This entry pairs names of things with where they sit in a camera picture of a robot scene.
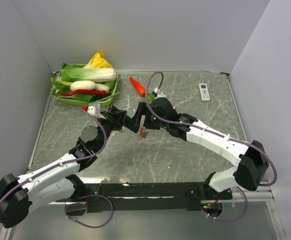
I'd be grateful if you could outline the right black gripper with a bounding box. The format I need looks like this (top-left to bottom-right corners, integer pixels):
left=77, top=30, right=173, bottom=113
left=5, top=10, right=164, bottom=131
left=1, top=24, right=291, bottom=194
left=129, top=102, right=168, bottom=130

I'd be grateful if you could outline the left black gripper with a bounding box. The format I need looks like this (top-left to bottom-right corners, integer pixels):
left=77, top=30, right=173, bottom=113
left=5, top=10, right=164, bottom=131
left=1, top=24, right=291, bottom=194
left=94, top=110, right=127, bottom=153

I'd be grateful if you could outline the black remote control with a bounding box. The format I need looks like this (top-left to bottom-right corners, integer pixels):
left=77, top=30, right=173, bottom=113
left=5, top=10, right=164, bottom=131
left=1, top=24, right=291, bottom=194
left=123, top=115, right=139, bottom=133

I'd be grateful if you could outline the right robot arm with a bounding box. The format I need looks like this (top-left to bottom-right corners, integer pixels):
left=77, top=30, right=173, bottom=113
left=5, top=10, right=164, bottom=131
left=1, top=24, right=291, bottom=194
left=130, top=97, right=269, bottom=199

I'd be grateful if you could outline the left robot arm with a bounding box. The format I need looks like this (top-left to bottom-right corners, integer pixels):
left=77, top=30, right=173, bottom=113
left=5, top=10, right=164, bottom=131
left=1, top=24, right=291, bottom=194
left=0, top=106, right=127, bottom=229

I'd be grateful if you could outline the white remote control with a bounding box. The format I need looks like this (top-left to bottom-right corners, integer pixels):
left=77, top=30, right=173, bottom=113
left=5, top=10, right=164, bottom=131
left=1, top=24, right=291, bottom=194
left=199, top=83, right=211, bottom=102

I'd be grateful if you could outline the orange battery cluster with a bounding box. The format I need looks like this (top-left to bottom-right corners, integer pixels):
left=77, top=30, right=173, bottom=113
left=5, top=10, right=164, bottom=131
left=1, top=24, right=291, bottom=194
left=140, top=131, right=146, bottom=139

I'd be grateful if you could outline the green tray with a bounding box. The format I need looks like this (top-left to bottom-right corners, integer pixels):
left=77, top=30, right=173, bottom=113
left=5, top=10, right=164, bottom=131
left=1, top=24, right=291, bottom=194
left=50, top=63, right=118, bottom=107

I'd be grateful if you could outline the orange toy carrot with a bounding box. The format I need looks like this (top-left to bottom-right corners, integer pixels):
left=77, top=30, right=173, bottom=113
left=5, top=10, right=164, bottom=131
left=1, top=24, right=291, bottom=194
left=129, top=76, right=155, bottom=103

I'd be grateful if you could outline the red chili pepper toy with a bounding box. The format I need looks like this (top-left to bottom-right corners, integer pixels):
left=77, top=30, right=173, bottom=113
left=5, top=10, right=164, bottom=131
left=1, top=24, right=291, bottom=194
left=60, top=89, right=107, bottom=97

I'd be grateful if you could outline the white radish toy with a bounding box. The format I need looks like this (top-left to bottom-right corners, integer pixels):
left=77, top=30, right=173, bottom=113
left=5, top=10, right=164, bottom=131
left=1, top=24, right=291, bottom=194
left=70, top=80, right=110, bottom=92

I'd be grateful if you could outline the yellow leaf toy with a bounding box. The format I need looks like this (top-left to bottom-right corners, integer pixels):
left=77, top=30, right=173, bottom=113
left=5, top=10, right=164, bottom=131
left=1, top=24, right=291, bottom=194
left=84, top=50, right=113, bottom=68

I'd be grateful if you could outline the napa cabbage toy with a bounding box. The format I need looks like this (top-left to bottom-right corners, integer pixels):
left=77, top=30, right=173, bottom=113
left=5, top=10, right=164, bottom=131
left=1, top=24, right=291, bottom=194
left=59, top=63, right=117, bottom=83

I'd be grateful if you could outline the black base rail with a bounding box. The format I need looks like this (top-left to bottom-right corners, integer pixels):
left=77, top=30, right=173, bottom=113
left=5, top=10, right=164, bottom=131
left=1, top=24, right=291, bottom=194
left=59, top=182, right=233, bottom=213

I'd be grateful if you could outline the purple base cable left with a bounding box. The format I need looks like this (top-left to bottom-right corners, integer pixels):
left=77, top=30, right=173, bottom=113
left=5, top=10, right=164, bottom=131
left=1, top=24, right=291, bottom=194
left=64, top=193, right=115, bottom=229

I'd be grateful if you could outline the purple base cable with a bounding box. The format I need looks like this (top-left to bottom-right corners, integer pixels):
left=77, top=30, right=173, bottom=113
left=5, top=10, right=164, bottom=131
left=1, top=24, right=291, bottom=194
left=64, top=193, right=115, bottom=229
left=201, top=187, right=249, bottom=224

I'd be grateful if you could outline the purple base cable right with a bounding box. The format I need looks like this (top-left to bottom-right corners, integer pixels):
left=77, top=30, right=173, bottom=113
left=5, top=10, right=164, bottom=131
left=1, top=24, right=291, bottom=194
left=201, top=187, right=249, bottom=224

